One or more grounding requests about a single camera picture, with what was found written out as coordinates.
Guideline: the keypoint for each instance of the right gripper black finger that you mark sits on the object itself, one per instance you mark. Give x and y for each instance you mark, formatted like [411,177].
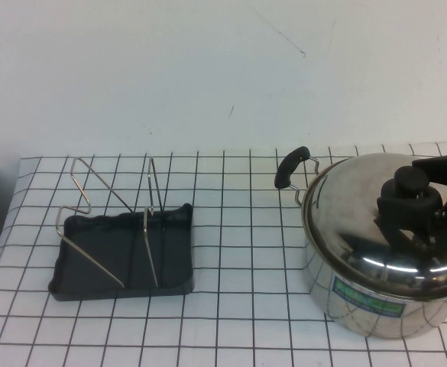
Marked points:
[437,162]
[410,210]

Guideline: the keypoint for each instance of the stainless steel pot lid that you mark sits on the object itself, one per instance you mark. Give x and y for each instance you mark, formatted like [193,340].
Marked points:
[341,214]

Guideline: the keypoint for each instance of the white black-grid tablecloth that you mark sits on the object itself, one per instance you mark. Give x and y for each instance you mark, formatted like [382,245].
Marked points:
[246,267]

